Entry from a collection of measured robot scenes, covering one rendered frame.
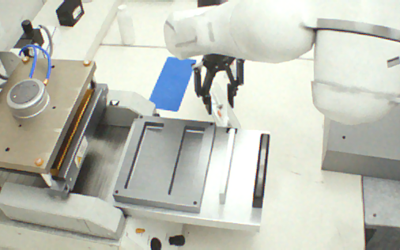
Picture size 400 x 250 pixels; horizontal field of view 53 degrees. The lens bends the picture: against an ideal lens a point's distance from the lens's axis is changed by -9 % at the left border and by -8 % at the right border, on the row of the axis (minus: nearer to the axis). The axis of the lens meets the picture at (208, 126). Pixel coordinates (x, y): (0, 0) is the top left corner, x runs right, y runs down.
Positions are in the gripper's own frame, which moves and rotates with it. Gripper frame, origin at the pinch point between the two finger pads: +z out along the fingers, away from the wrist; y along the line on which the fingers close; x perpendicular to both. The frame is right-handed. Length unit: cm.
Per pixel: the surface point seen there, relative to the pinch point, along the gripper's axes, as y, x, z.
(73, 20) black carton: -34, 58, 2
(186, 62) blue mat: -1.3, 26.6, 8.7
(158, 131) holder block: -19.4, -16.7, -14.6
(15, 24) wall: -55, 63, 1
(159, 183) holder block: -22.8, -30.1, -16.2
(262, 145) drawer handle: -2.0, -29.8, -17.8
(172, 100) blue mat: -10.0, 12.5, 8.6
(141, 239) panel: -29.5, -34.3, -4.5
